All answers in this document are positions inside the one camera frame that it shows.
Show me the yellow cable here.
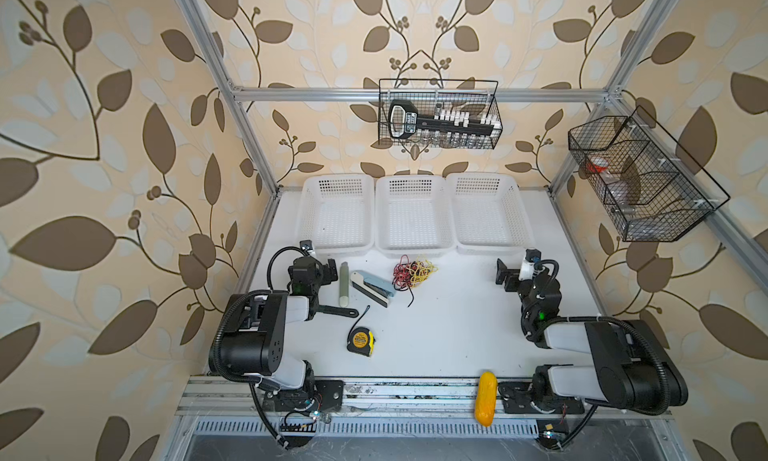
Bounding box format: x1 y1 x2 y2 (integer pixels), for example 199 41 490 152
403 258 439 287

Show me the black cable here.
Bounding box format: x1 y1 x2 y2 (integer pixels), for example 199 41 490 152
398 254 418 309

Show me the red cable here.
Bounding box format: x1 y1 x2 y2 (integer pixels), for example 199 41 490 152
391 255 421 292

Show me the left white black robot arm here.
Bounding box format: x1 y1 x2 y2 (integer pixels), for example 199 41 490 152
208 240 360 450

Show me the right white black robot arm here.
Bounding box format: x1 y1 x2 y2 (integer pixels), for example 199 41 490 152
495 249 689 451

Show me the right white plastic basket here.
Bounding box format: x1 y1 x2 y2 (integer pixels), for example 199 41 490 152
447 172 535 254

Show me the white plastic basket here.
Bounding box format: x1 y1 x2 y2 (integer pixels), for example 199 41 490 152
295 174 375 254
447 172 535 254
374 175 457 257

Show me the left white plastic basket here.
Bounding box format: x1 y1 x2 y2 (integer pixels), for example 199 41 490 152
295 174 375 254

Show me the yellow black tape measure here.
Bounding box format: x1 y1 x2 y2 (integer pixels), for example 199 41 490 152
346 323 375 357

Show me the middle white plastic basket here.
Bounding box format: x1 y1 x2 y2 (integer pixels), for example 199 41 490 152
374 175 457 257

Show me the yellow corn toy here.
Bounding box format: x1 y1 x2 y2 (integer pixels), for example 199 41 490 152
474 371 498 427

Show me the red white item in basket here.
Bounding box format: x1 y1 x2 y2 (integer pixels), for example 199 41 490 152
584 156 610 175

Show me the black socket tool set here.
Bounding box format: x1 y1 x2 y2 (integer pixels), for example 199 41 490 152
380 98 503 142

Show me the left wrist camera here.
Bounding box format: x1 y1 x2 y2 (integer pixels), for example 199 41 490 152
299 240 315 256

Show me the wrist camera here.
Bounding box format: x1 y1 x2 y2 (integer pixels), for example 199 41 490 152
299 240 315 256
518 249 541 281

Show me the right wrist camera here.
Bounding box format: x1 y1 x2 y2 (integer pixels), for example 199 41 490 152
518 249 541 281

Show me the side black wire basket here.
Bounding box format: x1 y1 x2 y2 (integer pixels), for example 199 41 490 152
568 106 731 243

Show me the back black wire basket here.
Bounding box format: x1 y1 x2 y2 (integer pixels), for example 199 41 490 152
378 77 504 150

